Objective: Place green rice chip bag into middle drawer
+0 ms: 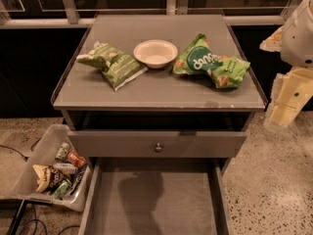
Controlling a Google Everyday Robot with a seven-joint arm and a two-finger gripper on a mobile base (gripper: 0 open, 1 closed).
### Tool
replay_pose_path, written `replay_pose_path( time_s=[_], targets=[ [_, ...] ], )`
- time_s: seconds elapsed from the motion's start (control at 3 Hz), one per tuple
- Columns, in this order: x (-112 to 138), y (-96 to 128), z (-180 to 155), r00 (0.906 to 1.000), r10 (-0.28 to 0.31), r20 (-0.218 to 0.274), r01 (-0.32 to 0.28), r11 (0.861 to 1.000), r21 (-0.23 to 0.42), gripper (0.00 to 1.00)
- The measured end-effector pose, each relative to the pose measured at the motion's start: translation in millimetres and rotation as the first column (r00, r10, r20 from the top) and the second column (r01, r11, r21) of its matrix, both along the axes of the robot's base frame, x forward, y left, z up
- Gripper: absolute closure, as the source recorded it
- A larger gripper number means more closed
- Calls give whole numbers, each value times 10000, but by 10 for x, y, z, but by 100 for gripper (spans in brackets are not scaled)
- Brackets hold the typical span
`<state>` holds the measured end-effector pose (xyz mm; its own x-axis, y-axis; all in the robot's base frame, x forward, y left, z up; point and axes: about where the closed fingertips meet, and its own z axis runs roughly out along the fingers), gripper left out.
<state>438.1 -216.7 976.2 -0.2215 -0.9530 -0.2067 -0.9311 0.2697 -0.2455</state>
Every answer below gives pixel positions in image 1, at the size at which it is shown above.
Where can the grey open middle drawer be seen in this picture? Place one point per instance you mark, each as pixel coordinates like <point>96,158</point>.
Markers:
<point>156,197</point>

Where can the grey drawer cabinet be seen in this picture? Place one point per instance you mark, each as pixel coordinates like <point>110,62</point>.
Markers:
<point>157,100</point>

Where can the green rice chip bag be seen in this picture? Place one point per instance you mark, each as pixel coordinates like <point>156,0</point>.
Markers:
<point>197,58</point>

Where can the clear plastic bin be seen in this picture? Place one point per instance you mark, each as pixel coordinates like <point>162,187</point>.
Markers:
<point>44,154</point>

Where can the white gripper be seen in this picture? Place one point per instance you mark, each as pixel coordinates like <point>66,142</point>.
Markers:
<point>298,41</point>

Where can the white paper bowl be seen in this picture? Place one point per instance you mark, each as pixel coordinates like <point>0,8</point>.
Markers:
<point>155,54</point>

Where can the round metal drawer knob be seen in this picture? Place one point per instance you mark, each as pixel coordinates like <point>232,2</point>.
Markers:
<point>158,148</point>

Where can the brown snack bag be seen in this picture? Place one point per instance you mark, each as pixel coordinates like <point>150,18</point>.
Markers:
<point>48,177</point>

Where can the red soda can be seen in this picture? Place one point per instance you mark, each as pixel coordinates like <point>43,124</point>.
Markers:
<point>75,159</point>

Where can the grey top drawer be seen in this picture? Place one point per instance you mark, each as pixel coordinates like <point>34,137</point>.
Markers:
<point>141,144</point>

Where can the silver can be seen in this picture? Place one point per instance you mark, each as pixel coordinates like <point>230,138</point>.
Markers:
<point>62,152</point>

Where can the metal window railing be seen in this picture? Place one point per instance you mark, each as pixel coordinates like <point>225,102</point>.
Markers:
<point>79,13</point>

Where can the green jalapeno chip bag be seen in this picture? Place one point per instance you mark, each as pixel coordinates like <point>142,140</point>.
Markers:
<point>117,67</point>

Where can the green soda can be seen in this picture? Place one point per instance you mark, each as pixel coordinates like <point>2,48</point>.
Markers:
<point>62,189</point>

